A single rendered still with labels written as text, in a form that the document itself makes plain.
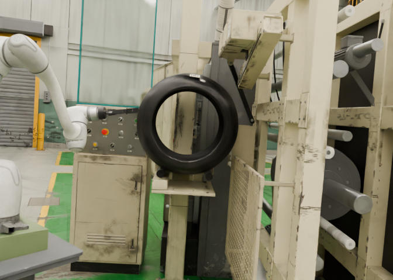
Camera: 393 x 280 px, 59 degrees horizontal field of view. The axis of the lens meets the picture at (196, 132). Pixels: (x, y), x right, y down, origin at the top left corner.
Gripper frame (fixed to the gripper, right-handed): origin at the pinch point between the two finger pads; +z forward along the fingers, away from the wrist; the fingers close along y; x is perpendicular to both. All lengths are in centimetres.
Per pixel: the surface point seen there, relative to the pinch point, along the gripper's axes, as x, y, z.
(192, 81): -13.7, -12.3, 36.2
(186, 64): -28, 25, 35
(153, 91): -9.8, -10.5, 14.0
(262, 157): 37, 19, 80
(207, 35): -243, 956, 128
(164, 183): 43.2, -12.2, 16.1
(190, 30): -50, 25, 39
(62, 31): -253, 818, -297
